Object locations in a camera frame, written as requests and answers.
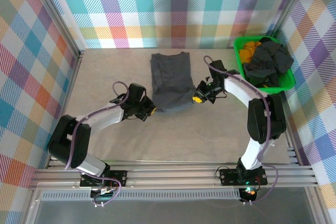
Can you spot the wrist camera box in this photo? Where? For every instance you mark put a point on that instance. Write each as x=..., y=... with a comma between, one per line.
x=137, y=92
x=218, y=68

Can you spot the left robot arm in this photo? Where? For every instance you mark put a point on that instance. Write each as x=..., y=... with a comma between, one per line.
x=105, y=119

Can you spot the charcoal t-shirt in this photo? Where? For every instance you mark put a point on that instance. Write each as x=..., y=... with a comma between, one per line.
x=278, y=56

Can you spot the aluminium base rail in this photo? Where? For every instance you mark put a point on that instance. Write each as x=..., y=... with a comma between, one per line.
x=170, y=175

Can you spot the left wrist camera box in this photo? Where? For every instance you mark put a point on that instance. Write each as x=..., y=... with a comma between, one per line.
x=137, y=92

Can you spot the grey bottom panel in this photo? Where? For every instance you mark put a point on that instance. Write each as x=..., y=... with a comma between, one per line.
x=170, y=212

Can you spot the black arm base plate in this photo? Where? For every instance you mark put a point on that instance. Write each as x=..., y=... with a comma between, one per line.
x=122, y=178
x=225, y=176

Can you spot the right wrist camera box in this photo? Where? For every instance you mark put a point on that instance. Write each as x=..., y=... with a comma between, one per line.
x=218, y=68

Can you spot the slate grey t-shirt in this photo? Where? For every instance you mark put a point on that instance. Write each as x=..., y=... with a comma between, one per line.
x=170, y=82

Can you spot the small controller board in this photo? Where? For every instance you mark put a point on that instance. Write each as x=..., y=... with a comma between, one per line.
x=105, y=193
x=249, y=192

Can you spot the aluminium frame post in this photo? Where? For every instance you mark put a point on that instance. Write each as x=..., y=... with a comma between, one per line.
x=56, y=22
x=291, y=3

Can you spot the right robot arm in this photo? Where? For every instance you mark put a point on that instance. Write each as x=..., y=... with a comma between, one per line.
x=262, y=119

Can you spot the green plastic basket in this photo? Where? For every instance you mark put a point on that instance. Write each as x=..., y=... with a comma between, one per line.
x=286, y=79

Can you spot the yellow t-shirt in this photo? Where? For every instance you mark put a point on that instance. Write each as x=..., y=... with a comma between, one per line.
x=248, y=51

